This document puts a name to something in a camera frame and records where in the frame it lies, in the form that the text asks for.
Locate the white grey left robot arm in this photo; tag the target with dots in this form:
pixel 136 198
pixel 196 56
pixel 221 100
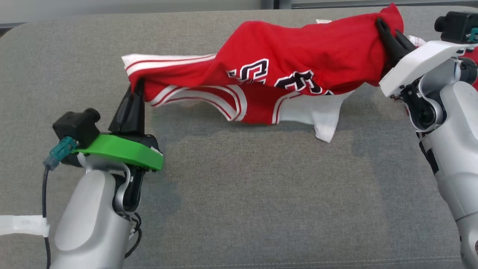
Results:
pixel 89 220

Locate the red basketball jersey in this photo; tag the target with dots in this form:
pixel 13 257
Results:
pixel 298 52

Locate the red shorts with white stripe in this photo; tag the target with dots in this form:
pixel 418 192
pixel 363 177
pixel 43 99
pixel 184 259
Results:
pixel 472 55

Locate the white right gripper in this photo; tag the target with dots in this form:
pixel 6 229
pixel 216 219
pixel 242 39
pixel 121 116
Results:
pixel 414 65

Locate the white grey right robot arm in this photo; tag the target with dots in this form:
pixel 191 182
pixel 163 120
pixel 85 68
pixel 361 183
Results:
pixel 455 130

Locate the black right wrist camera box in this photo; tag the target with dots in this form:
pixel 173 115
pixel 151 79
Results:
pixel 455 26

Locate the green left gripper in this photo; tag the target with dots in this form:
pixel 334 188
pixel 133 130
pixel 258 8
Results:
pixel 127 151

